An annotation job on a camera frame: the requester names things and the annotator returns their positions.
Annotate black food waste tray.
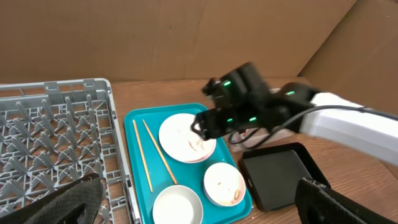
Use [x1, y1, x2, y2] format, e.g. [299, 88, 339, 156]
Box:
[238, 142, 330, 212]

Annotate left wooden chopstick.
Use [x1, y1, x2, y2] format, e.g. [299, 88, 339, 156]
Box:
[132, 119, 153, 193]

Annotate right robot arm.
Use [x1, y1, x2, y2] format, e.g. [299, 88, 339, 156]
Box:
[190, 62, 397, 165]

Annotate right wooden chopstick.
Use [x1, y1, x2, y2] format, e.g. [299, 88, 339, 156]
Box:
[142, 119, 178, 185]

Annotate teal plastic tray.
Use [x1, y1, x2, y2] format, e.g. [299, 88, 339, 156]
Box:
[124, 103, 252, 223]

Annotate clear plastic waste bin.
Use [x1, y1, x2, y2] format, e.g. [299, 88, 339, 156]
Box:
[228, 128, 294, 152]

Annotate grey plastic dish rack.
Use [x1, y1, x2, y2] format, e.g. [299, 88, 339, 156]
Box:
[1, 78, 141, 223]

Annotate wooden chopstick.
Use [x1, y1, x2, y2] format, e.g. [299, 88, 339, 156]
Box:
[132, 119, 153, 193]
[142, 119, 178, 185]

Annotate large white plate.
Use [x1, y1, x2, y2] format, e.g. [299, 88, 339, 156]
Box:
[159, 113, 216, 163]

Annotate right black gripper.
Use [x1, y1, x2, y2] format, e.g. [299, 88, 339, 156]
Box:
[194, 108, 263, 140]

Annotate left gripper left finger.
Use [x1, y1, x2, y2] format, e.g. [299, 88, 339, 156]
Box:
[1, 173, 104, 224]

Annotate grey shallow bowl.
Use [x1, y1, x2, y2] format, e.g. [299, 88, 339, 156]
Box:
[152, 185, 204, 224]

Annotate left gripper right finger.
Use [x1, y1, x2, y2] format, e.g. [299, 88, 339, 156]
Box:
[295, 177, 397, 224]

